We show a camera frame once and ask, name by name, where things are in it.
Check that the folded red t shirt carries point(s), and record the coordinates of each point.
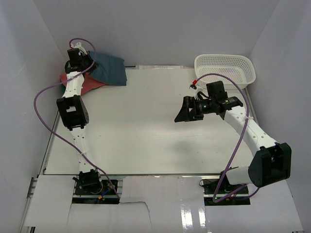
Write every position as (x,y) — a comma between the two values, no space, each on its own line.
(88,85)

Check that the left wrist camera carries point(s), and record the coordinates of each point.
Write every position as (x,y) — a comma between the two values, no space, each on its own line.
(76,51)

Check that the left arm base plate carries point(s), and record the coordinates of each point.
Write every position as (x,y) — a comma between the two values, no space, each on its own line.
(96,194)

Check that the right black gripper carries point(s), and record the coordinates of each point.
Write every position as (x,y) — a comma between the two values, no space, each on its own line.
(184,114)

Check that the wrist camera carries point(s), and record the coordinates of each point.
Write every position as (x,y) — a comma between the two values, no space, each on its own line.
(198,89)
(76,51)

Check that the blue t shirt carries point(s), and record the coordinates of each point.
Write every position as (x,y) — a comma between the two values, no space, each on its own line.
(110,69)

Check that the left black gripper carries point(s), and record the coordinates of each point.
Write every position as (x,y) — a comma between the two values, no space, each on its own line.
(89,58)

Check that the white plastic laundry basket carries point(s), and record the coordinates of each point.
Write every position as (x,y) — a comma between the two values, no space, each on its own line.
(236,67)

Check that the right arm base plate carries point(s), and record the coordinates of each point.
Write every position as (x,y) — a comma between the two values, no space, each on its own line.
(238,198)

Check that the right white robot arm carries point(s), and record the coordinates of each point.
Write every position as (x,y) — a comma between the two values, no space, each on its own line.
(271,160)

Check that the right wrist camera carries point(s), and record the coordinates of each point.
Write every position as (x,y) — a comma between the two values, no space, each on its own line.
(198,89)

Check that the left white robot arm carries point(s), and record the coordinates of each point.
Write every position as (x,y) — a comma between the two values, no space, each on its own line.
(75,117)

